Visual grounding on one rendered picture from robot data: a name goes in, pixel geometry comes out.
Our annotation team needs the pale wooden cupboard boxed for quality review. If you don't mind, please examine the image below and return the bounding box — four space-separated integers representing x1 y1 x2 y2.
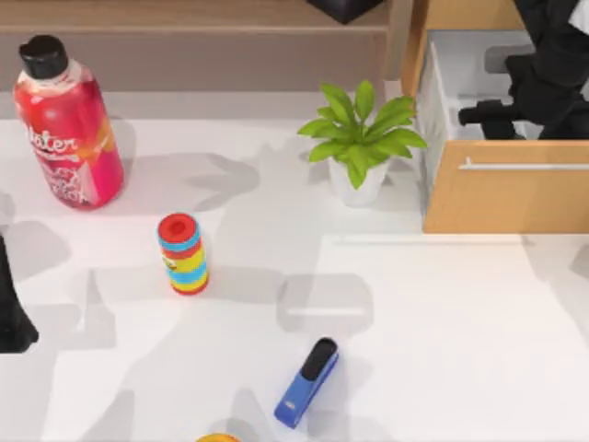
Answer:
398 0 526 99

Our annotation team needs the black angular block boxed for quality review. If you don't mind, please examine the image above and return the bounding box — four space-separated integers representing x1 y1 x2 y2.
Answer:
306 0 386 26

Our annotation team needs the blue and black stapler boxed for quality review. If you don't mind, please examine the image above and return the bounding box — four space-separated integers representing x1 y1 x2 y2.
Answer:
273 337 341 430

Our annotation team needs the pale wooden drawer front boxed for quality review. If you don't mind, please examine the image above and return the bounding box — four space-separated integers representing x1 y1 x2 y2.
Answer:
422 139 589 235

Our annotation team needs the brown wooden shelf unit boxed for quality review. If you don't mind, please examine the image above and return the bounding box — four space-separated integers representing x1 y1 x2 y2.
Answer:
0 0 393 94

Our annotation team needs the stack of coloured rings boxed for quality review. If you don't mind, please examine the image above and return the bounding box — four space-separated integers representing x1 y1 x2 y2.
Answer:
156 212 211 297

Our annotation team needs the green plant in white pot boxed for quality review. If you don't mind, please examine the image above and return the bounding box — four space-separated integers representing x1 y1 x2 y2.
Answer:
296 79 429 208

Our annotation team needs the grey drawer inside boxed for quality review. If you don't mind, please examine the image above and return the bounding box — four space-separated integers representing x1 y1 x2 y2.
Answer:
419 29 589 145

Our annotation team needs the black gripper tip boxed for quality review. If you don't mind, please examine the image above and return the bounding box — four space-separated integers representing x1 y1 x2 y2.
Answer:
0 234 40 355

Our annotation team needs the long metal drawer handle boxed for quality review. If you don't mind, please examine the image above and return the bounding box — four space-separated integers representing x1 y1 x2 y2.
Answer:
458 157 589 172

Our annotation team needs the red bottle with black cap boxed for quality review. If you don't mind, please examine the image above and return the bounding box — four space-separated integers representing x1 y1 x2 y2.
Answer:
12 34 125 211

